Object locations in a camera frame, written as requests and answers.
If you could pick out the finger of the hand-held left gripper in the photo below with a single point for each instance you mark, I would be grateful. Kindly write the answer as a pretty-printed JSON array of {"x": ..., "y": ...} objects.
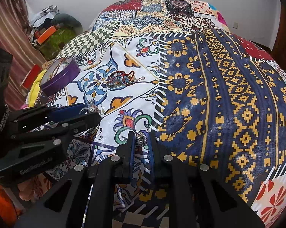
[
  {"x": 67, "y": 111},
  {"x": 83, "y": 121}
]

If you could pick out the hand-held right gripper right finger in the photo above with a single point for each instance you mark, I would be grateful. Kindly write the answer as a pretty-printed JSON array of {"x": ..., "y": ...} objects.
[{"x": 152, "y": 154}]

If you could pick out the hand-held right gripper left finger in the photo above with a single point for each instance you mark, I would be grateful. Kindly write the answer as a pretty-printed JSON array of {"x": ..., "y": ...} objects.
[{"x": 132, "y": 152}]

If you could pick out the silver jewelry piece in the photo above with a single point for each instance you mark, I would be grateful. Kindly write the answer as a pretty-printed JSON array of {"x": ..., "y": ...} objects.
[{"x": 142, "y": 139}]

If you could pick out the purple round tin box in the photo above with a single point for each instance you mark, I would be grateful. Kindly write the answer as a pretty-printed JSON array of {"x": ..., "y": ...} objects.
[{"x": 59, "y": 80}]

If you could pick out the red flat box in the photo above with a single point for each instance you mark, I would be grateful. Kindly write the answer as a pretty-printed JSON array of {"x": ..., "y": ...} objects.
[{"x": 31, "y": 77}]

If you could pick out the yellow cloth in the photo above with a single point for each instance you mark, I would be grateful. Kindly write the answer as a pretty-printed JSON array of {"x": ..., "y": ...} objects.
[{"x": 36, "y": 87}]

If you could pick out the striped brown curtain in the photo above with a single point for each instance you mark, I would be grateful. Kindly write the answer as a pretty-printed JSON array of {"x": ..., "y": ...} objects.
[{"x": 12, "y": 35}]

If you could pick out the orange box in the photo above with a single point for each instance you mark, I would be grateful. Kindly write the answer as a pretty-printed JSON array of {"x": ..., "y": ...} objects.
[{"x": 46, "y": 34}]

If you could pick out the black and white cloth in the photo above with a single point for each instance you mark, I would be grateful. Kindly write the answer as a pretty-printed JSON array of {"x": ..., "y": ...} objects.
[{"x": 44, "y": 16}]

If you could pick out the grey round cushion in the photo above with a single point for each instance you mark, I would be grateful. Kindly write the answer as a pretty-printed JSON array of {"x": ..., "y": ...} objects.
[{"x": 70, "y": 22}]

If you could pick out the patchwork printed blanket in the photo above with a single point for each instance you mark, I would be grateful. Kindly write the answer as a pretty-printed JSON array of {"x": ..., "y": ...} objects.
[{"x": 228, "y": 99}]

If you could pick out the orange cloth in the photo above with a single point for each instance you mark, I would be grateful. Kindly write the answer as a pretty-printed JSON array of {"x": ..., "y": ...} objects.
[{"x": 1, "y": 201}]

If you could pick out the brown wooden door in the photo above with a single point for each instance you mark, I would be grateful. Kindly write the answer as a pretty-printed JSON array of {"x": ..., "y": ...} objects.
[{"x": 285, "y": 35}]

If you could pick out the white wall socket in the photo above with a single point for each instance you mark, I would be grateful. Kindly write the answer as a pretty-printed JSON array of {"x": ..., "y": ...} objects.
[{"x": 235, "y": 25}]

